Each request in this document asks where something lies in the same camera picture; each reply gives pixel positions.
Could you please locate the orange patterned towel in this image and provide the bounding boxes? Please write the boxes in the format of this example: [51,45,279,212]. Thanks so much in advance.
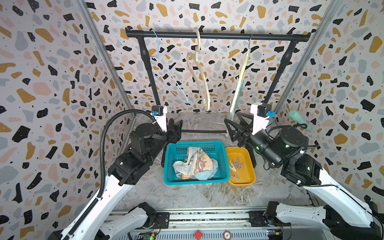
[173,147,213,180]

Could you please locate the white clothespin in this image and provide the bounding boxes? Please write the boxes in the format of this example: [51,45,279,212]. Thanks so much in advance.
[229,161,237,173]

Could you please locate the peach clothespin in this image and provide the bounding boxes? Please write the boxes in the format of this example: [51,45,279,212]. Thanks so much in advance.
[230,171,239,180]

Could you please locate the large wooden hanger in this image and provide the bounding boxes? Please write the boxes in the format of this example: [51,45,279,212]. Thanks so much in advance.
[228,34,253,120]

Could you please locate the light blue towel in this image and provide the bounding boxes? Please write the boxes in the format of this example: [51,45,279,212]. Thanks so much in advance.
[193,159,219,181]

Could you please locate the light blue wire hanger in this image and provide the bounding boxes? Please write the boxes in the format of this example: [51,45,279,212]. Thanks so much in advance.
[151,30,189,104]

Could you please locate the teal jellyfish pattern towel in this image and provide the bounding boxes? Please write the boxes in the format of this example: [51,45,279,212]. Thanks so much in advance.
[228,77,243,121]

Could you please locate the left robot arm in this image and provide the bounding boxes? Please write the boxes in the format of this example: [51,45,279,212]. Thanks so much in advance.
[48,119,183,240]

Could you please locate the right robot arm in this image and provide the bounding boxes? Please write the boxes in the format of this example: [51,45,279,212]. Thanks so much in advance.
[224,114,384,240]

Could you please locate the teal plastic basket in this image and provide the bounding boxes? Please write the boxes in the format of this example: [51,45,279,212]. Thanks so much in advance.
[164,141,230,186]

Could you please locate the yellow plastic bin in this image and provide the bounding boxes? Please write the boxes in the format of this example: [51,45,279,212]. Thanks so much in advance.
[226,147,256,187]

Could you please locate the mint green microphone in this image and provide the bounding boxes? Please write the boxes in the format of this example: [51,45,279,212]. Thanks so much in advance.
[289,111,313,132]

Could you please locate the round red white sticker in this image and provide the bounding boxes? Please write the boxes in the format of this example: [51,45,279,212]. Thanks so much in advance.
[223,231,232,240]

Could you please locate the red diamond sticker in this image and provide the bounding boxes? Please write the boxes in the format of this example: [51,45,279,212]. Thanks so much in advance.
[194,231,203,240]

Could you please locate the black clothes rack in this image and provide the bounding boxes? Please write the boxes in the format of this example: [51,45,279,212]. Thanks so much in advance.
[125,29,312,168]

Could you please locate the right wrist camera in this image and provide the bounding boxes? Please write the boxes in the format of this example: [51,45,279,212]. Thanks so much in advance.
[251,103,276,135]

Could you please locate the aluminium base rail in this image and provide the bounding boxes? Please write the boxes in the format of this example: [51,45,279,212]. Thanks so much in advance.
[78,206,343,240]

